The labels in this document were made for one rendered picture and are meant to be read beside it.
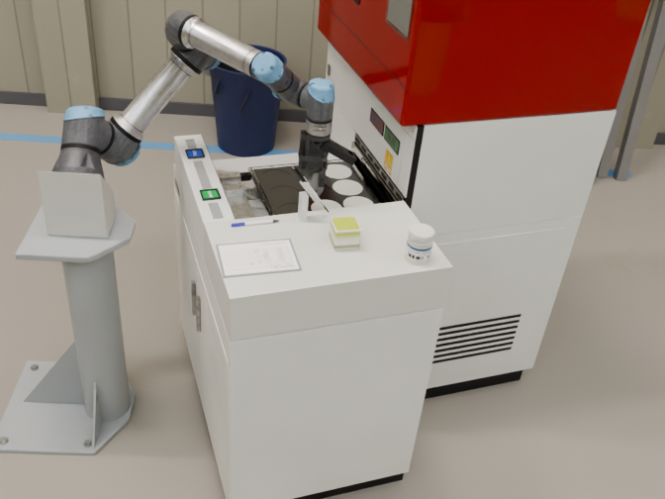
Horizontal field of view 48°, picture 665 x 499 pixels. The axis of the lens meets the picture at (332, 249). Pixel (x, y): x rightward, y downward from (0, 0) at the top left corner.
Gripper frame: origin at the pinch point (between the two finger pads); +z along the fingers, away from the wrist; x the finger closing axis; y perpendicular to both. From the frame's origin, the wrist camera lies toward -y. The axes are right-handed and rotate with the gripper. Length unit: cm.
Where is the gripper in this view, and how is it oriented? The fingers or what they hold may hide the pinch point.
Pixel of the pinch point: (321, 191)
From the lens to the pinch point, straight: 229.7
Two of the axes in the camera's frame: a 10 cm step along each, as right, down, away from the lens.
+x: 0.8, 5.8, -8.1
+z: -0.8, 8.1, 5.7
